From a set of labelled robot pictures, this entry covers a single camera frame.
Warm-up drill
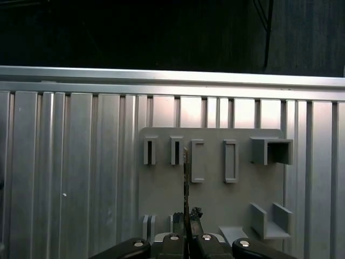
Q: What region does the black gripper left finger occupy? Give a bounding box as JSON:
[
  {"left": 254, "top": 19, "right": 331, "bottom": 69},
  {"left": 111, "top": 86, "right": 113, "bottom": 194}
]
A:
[{"left": 91, "top": 212, "right": 187, "bottom": 259}]

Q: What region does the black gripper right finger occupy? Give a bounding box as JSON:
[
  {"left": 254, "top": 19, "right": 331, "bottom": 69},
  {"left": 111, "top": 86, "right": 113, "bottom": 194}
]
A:
[{"left": 188, "top": 206, "right": 294, "bottom": 259}]

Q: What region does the blue RAM stick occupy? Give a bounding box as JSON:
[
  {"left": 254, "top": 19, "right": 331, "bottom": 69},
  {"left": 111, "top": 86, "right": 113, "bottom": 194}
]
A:
[{"left": 182, "top": 147, "right": 193, "bottom": 259}]

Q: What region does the grey parts rack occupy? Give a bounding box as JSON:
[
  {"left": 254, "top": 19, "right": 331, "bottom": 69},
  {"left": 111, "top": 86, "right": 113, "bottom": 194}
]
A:
[{"left": 137, "top": 126, "right": 295, "bottom": 259}]

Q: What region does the thin black cable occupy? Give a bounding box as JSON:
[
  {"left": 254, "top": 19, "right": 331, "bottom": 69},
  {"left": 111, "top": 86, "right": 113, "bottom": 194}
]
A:
[{"left": 253, "top": 0, "right": 273, "bottom": 69}]

